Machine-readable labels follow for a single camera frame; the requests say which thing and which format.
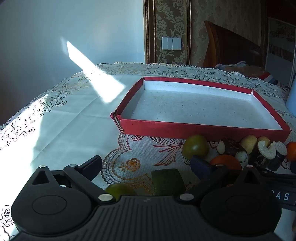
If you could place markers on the light blue electric kettle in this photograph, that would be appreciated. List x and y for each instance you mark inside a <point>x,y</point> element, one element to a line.
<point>291,99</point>

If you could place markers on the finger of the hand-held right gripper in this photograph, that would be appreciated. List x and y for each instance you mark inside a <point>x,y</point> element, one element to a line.
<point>279,175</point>

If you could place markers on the orange tangerine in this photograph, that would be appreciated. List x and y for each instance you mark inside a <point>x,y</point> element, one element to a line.
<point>291,150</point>
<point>225,161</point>

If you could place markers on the wooden bed headboard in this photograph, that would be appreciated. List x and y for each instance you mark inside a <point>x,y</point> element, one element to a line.
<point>231,44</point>

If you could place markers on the grey crumpled cloth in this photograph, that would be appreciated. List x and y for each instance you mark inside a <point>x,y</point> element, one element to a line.
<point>231,64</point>

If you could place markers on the white wall light switch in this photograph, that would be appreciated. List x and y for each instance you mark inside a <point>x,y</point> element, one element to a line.
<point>171,43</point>

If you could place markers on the wooden wall moulding frame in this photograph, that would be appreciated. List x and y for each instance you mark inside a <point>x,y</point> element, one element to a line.
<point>150,32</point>

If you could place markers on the red cardboard box tray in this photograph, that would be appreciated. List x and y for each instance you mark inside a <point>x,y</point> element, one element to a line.
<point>185,109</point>

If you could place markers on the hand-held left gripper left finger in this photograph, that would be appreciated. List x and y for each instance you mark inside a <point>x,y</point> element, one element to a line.
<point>93,168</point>

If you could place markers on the dark green round fruit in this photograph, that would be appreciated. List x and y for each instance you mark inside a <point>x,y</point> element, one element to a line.
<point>195,147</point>

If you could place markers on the tan longan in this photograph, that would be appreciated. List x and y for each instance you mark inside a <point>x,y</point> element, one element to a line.
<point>248,142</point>
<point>263,139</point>

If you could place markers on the floral lace tablecloth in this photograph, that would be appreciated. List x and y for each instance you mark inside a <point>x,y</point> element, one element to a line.
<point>69,120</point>

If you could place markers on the green cucumber piece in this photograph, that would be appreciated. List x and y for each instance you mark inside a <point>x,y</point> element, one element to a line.
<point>166,182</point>

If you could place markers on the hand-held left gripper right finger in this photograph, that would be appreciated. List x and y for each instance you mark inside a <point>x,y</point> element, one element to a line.
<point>201,170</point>

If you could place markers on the yellow-green lime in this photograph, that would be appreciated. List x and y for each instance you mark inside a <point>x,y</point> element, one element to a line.
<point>121,191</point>

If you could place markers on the patterned wardrobe door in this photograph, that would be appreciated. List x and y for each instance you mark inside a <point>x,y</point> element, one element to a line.
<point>281,46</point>

